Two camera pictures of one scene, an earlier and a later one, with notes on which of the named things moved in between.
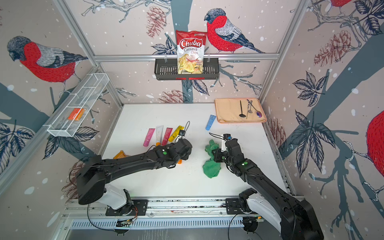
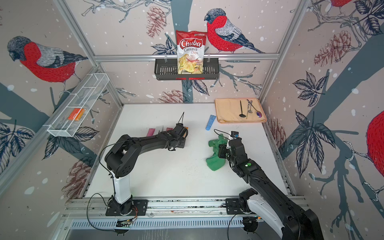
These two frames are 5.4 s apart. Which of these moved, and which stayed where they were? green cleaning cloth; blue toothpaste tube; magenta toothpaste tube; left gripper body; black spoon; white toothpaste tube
Moved: left gripper body; green cleaning cloth
Stayed: magenta toothpaste tube; blue toothpaste tube; white toothpaste tube; black spoon
